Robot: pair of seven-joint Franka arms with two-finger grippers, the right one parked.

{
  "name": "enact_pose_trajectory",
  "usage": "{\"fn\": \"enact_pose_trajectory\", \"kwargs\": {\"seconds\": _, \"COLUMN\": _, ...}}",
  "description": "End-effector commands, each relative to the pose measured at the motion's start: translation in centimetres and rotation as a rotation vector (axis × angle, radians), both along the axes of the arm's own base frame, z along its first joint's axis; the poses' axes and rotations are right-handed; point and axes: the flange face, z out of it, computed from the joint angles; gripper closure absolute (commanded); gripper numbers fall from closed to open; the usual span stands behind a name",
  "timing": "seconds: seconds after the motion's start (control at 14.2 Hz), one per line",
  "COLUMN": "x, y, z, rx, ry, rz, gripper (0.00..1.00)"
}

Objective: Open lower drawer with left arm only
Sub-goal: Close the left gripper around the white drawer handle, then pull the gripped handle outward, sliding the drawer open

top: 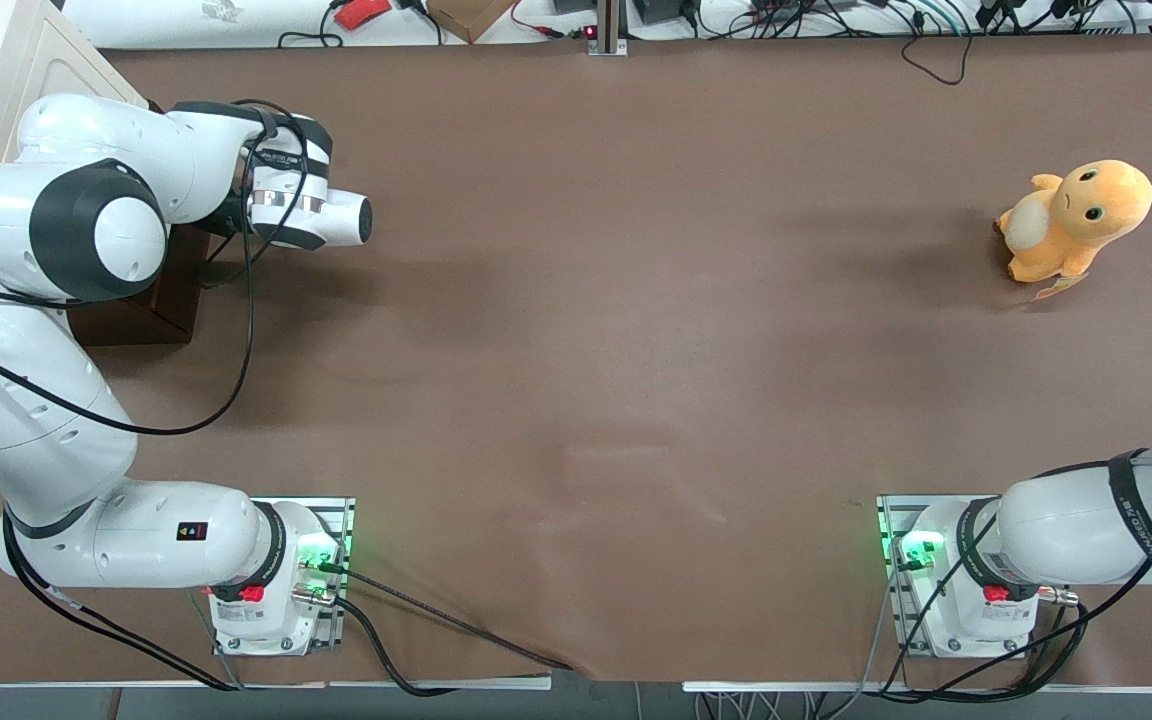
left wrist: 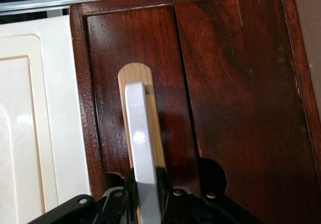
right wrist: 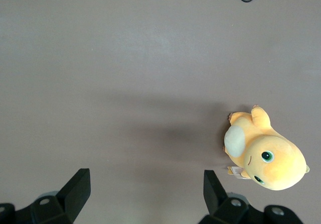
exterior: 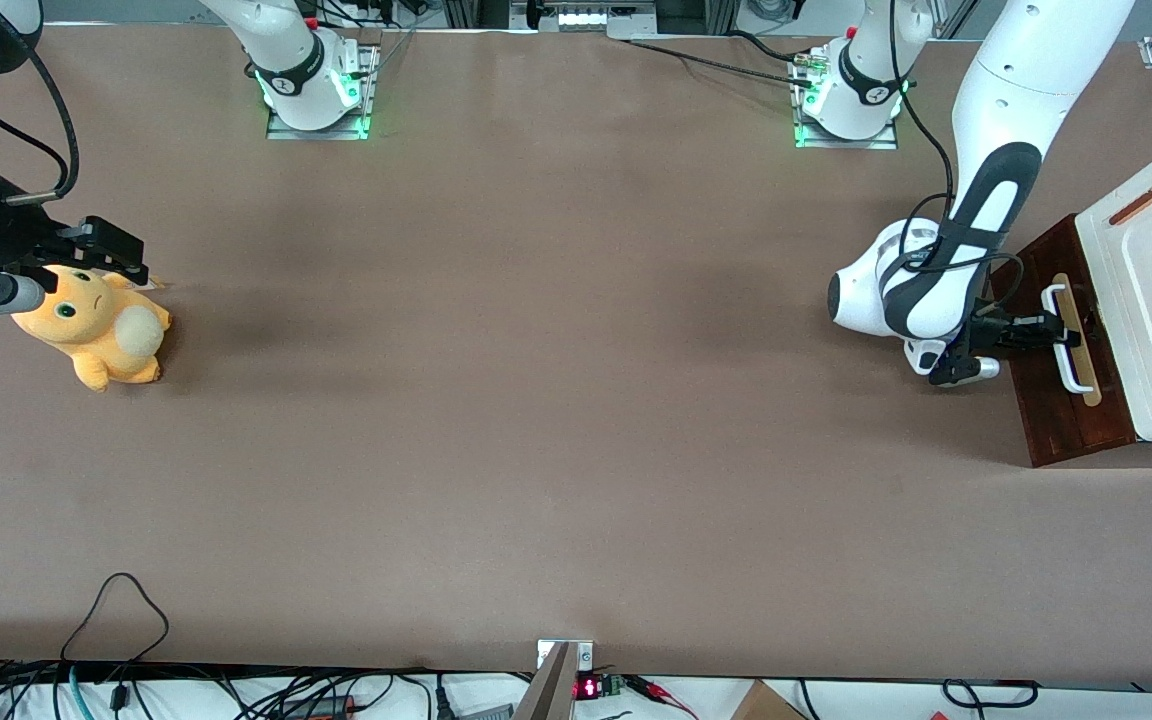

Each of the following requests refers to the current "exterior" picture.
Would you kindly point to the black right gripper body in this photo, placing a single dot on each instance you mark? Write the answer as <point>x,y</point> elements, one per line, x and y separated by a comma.
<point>8,238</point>

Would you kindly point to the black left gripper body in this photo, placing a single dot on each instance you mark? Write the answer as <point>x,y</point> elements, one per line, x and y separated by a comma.
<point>994,331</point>

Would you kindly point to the dark brown wooden drawer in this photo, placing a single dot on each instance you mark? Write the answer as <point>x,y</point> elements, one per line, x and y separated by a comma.
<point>1036,420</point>

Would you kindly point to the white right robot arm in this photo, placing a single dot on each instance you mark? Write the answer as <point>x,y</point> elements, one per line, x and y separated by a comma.
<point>291,60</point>

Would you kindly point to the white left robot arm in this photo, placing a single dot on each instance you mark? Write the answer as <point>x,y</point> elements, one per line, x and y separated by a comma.
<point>996,100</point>

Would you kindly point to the orange plush toy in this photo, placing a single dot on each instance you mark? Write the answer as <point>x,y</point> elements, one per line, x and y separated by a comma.
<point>96,330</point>

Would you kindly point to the orange wooden strip on cabinet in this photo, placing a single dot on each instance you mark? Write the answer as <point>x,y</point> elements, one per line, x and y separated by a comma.
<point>1146,200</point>

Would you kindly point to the brown cardboard box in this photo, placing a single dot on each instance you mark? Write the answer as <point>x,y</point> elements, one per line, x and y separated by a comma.
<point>766,705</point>

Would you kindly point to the black power adapter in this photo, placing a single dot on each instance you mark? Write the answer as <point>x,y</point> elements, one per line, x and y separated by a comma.
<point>321,707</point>

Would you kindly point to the red and black clip leads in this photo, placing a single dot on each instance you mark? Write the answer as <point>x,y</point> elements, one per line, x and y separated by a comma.
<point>651,686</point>

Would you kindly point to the white socket strip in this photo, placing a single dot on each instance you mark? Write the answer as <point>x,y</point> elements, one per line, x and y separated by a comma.
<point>583,18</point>

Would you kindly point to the red led display module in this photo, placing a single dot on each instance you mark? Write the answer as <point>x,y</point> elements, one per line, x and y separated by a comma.
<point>588,687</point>

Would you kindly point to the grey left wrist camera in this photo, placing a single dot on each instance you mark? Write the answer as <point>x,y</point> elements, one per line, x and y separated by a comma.
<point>979,369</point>

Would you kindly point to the aluminium frame structure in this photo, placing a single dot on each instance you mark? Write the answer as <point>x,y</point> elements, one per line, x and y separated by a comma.
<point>636,33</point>

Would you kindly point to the small metal bracket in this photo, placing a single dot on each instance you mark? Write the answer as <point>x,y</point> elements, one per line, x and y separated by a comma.
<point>584,655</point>

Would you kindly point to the grey metal post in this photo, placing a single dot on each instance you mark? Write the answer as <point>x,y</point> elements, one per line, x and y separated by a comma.
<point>548,695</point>

